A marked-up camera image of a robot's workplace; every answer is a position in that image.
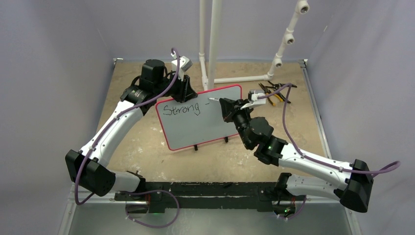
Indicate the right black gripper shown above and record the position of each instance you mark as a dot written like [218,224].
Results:
[231,108]

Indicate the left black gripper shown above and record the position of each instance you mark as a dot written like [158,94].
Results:
[184,93]

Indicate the red-framed whiteboard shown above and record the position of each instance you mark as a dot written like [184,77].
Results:
[196,121]

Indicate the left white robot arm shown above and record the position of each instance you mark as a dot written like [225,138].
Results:
[87,167]

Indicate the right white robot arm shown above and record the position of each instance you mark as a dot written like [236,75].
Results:
[349,183]

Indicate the white PVC pipe frame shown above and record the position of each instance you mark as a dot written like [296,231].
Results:
[247,30]

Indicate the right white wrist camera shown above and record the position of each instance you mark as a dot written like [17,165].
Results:
[254,99]

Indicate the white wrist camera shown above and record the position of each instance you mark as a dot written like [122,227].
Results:
[254,99]
[183,65]

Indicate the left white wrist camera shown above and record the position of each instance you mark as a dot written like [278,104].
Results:
[183,65]

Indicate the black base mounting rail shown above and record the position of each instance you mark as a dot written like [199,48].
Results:
[259,196]

